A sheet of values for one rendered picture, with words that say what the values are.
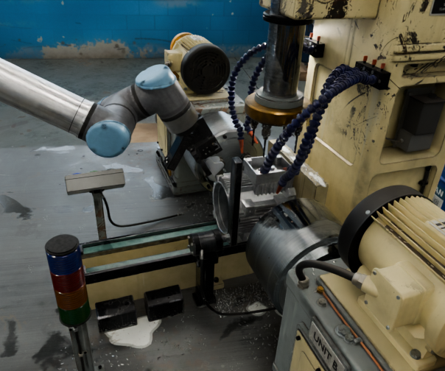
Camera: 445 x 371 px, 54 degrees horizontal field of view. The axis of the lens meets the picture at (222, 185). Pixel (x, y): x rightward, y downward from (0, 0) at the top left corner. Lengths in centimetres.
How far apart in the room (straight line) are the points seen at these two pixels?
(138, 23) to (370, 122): 570
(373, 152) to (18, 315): 104
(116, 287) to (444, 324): 86
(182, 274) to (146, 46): 565
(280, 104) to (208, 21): 565
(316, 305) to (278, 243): 22
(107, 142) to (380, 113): 66
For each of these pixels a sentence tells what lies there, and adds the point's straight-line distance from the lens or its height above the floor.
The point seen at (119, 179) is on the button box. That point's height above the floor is 106.
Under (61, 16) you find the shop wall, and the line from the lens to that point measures 673.
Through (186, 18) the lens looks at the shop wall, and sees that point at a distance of 669.
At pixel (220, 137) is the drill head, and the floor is 114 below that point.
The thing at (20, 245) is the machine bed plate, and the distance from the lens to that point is 159.
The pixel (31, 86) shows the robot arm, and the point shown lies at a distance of 102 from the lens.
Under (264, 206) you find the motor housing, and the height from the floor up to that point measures 106.
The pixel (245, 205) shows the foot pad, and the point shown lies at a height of 108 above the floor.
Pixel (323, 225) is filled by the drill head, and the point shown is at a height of 116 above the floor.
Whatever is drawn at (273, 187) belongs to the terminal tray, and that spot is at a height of 110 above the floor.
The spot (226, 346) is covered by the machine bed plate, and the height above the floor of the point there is 80.
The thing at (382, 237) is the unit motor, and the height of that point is 131.
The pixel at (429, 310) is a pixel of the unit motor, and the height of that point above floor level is 128.
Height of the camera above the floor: 173
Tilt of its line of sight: 31 degrees down
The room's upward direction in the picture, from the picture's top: 3 degrees clockwise
